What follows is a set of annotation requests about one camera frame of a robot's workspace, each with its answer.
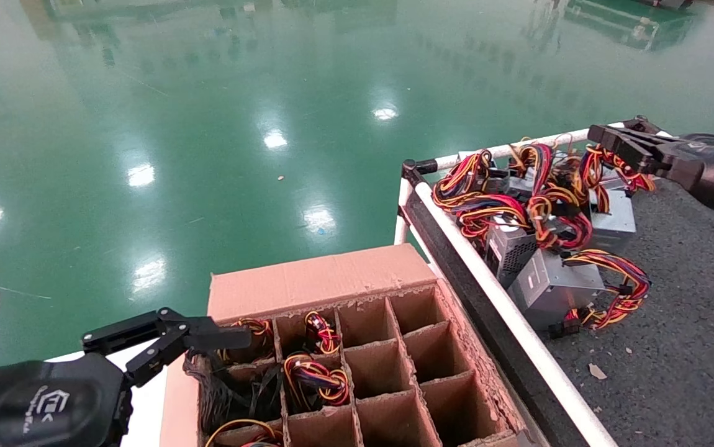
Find brown cardboard box with dividers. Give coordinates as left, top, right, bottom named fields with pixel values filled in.
left=160, top=244, right=531, bottom=447

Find power supply thick red cables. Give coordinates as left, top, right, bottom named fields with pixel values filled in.
left=432, top=149, right=535, bottom=240

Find silver power supply unit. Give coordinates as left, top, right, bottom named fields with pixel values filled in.
left=508, top=248, right=651, bottom=340

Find power supply black cables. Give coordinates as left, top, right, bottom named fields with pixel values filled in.
left=183, top=357, right=284, bottom=435

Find power supply with mesh vent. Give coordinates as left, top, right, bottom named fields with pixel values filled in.
left=484, top=205, right=594, bottom=289

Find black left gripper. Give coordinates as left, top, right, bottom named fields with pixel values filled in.
left=0, top=308, right=189, bottom=447

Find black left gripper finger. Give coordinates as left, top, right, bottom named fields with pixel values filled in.
left=124, top=317, right=253, bottom=388

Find white pipe table frame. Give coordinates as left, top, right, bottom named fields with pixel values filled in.
left=394, top=115, right=662, bottom=447

